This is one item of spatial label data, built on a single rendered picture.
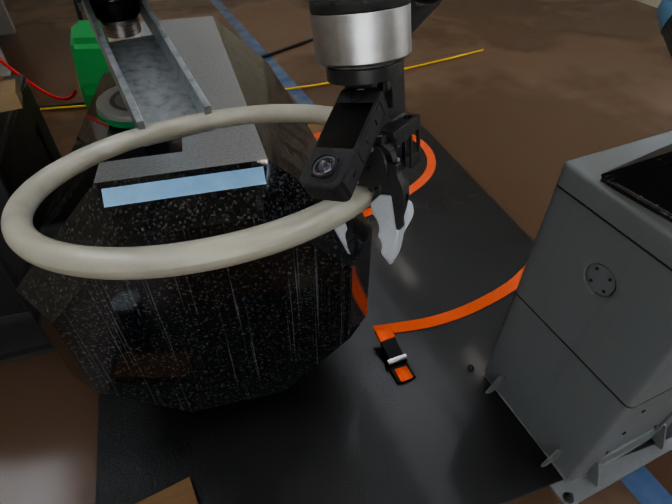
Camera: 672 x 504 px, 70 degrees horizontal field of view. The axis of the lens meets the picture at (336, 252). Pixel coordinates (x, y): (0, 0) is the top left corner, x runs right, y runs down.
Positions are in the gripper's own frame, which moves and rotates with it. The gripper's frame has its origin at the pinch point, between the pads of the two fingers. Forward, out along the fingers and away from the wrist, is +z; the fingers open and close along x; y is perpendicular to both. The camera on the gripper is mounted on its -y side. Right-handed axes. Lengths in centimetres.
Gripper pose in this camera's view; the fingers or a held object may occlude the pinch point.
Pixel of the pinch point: (366, 251)
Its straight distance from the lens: 54.4
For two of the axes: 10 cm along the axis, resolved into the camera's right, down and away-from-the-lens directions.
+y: 5.3, -4.9, 6.9
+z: 1.0, 8.4, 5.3
